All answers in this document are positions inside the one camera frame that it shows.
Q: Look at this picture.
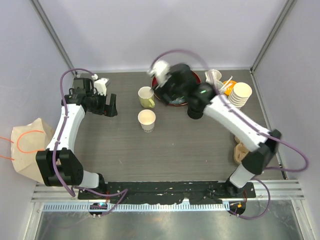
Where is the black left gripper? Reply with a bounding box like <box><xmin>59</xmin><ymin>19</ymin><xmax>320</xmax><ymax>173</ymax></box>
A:
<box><xmin>87</xmin><ymin>90</ymin><xmax>118</xmax><ymax>117</ymax></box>

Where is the white paper cup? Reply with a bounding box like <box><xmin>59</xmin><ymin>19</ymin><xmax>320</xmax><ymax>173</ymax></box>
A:
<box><xmin>137</xmin><ymin>109</ymin><xmax>156</xmax><ymax>133</ymax></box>

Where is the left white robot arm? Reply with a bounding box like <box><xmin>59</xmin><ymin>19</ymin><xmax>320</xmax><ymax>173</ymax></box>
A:
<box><xmin>35</xmin><ymin>77</ymin><xmax>118</xmax><ymax>200</ymax></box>

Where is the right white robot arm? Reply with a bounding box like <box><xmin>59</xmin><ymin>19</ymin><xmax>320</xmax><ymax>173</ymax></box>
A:
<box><xmin>148</xmin><ymin>60</ymin><xmax>281</xmax><ymax>198</ymax></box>

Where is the brown paper takeout bag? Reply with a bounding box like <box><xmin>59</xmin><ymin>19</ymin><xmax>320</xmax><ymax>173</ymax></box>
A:
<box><xmin>10</xmin><ymin>118</ymin><xmax>54</xmax><ymax>184</ymax></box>

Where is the red lacquer round tray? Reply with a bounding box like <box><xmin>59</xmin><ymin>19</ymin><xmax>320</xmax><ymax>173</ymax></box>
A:
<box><xmin>151</xmin><ymin>70</ymin><xmax>202</xmax><ymax>107</ymax></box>

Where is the white stirrer holder cup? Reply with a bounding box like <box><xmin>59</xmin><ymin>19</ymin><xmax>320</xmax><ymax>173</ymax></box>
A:
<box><xmin>205</xmin><ymin>69</ymin><xmax>224</xmax><ymax>90</ymax></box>

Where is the yellow-green ceramic mug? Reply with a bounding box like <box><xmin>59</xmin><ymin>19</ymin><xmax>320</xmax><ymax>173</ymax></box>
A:
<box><xmin>138</xmin><ymin>86</ymin><xmax>155</xmax><ymax>109</ymax></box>

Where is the orange round container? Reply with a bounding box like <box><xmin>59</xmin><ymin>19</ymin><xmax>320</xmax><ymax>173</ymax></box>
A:
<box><xmin>223</xmin><ymin>80</ymin><xmax>237</xmax><ymax>96</ymax></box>

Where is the stack of white paper cups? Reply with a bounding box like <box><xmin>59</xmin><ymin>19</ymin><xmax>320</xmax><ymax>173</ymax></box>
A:
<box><xmin>228</xmin><ymin>82</ymin><xmax>253</xmax><ymax>109</ymax></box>

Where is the cardboard cup carrier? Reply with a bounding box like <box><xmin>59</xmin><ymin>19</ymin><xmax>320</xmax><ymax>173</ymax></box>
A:
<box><xmin>233</xmin><ymin>136</ymin><xmax>250</xmax><ymax>165</ymax></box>

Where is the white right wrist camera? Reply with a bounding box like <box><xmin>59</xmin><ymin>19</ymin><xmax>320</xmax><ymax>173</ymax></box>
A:
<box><xmin>147</xmin><ymin>60</ymin><xmax>171</xmax><ymax>87</ymax></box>

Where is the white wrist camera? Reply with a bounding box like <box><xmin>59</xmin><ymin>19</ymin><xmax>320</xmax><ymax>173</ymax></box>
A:
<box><xmin>91</xmin><ymin>74</ymin><xmax>110</xmax><ymax>96</ymax></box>
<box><xmin>147</xmin><ymin>60</ymin><xmax>171</xmax><ymax>87</ymax></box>

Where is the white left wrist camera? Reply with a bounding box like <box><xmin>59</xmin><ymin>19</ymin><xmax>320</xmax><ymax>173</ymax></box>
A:
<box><xmin>91</xmin><ymin>74</ymin><xmax>110</xmax><ymax>96</ymax></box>

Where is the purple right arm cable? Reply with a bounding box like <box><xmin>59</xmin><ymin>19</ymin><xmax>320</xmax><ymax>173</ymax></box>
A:
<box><xmin>151</xmin><ymin>49</ymin><xmax>310</xmax><ymax>220</ymax></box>

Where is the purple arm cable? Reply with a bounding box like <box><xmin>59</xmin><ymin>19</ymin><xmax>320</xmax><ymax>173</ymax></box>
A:
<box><xmin>52</xmin><ymin>67</ymin><xmax>128</xmax><ymax>217</ymax></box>
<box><xmin>151</xmin><ymin>49</ymin><xmax>310</xmax><ymax>220</ymax></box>

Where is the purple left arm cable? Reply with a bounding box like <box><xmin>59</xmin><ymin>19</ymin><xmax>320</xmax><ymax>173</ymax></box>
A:
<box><xmin>52</xmin><ymin>67</ymin><xmax>128</xmax><ymax>217</ymax></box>

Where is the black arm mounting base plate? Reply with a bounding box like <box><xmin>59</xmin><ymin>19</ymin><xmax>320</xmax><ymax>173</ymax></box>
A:
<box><xmin>78</xmin><ymin>181</ymin><xmax>256</xmax><ymax>205</ymax></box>

